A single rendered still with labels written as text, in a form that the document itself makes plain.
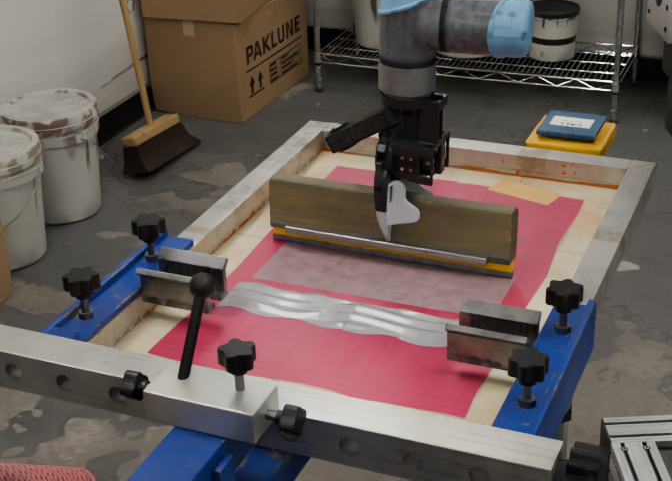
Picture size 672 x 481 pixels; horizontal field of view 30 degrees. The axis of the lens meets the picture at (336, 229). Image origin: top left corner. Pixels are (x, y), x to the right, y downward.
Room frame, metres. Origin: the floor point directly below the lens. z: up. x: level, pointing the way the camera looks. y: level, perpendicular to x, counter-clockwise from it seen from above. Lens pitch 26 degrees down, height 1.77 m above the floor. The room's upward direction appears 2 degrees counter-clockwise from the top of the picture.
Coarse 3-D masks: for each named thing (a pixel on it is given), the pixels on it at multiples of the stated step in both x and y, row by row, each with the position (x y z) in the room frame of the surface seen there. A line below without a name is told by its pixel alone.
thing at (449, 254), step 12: (288, 228) 1.59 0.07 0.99; (300, 228) 1.58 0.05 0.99; (312, 228) 1.58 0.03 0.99; (336, 240) 1.56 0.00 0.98; (348, 240) 1.55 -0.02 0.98; (360, 240) 1.54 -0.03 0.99; (372, 240) 1.54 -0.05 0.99; (384, 240) 1.54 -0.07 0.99; (408, 252) 1.51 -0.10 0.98; (420, 252) 1.51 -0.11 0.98; (432, 252) 1.50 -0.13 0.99; (444, 252) 1.49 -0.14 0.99; (456, 252) 1.49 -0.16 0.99; (468, 252) 1.49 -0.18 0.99; (480, 264) 1.47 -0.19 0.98
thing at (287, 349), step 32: (448, 192) 1.76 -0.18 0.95; (256, 256) 1.57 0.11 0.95; (288, 256) 1.57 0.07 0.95; (320, 256) 1.57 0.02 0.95; (352, 256) 1.56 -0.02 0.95; (288, 288) 1.48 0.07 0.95; (320, 288) 1.47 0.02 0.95; (352, 288) 1.47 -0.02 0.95; (224, 320) 1.40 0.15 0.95; (256, 320) 1.40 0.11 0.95; (288, 320) 1.39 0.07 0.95; (160, 352) 1.33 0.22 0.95; (256, 352) 1.32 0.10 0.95; (288, 352) 1.32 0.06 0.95; (320, 352) 1.31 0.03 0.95
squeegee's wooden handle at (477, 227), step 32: (288, 192) 1.61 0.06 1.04; (320, 192) 1.59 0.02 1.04; (352, 192) 1.57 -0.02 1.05; (320, 224) 1.58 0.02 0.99; (352, 224) 1.56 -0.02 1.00; (416, 224) 1.53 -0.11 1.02; (448, 224) 1.51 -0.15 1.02; (480, 224) 1.49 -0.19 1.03; (512, 224) 1.47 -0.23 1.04; (512, 256) 1.48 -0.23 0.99
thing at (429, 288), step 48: (480, 192) 1.76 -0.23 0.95; (528, 240) 1.59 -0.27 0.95; (384, 288) 1.47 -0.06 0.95; (432, 288) 1.46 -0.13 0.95; (480, 288) 1.46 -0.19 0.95; (528, 288) 1.45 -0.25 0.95; (384, 336) 1.34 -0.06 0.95; (336, 384) 1.24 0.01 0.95; (384, 384) 1.24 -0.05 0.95; (432, 384) 1.23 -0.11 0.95; (480, 384) 1.23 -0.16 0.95
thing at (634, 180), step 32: (320, 128) 1.96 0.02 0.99; (288, 160) 1.83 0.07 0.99; (480, 160) 1.84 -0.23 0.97; (512, 160) 1.82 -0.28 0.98; (544, 160) 1.80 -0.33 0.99; (576, 160) 1.78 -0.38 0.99; (608, 160) 1.78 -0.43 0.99; (256, 192) 1.72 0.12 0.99; (640, 192) 1.66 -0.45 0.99; (192, 224) 1.61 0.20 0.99; (224, 224) 1.62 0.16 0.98; (608, 224) 1.56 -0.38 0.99; (608, 256) 1.46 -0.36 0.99; (128, 320) 1.38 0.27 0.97
